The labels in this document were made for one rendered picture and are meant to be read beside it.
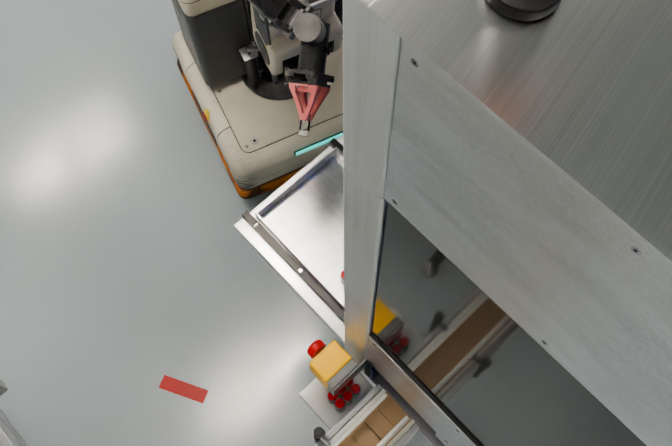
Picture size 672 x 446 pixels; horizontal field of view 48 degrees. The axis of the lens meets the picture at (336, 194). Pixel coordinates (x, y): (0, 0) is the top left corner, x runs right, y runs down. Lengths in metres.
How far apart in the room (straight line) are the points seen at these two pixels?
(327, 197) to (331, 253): 0.14
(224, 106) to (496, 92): 2.19
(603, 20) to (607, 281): 0.19
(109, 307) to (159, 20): 1.22
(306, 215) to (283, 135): 0.83
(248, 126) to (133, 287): 0.70
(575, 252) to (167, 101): 2.59
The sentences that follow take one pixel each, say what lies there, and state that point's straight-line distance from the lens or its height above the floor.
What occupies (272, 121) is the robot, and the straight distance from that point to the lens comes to 2.64.
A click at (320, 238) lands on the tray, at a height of 0.88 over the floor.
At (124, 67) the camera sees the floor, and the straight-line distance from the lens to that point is 3.21.
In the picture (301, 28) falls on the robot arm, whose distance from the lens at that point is 1.52.
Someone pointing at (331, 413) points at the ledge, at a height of 0.88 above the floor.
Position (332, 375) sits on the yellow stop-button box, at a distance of 1.56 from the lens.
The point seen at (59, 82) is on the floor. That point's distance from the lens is 3.25.
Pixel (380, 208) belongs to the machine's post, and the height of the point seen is 1.77.
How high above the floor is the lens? 2.56
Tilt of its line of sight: 65 degrees down
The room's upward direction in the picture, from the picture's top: 2 degrees counter-clockwise
